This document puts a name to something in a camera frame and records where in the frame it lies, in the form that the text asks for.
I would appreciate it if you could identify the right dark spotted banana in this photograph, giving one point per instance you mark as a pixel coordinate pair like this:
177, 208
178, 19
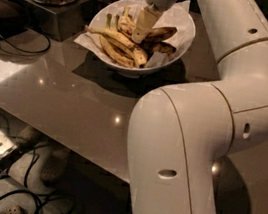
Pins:
162, 47

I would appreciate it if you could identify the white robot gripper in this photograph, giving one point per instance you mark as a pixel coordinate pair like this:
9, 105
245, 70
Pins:
147, 18

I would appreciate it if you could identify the spotted yellow banana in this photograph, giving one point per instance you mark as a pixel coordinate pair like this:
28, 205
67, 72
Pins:
155, 35

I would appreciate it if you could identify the white ceramic bowl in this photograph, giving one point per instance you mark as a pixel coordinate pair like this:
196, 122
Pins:
181, 42

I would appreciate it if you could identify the grey clog shoe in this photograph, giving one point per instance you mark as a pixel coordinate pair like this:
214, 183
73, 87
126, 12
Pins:
54, 167
28, 137

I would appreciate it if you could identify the front long yellow banana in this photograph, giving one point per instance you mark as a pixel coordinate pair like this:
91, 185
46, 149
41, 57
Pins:
133, 50

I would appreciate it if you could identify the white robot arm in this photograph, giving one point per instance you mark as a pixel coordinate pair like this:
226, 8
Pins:
177, 132

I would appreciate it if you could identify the lower curved yellow banana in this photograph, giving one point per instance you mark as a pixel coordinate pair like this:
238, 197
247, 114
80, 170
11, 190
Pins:
116, 54

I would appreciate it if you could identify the dark brown round appliance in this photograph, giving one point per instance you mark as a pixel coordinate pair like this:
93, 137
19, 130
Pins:
13, 19

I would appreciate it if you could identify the grey metal stand box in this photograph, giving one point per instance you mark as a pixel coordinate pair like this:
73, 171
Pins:
59, 22

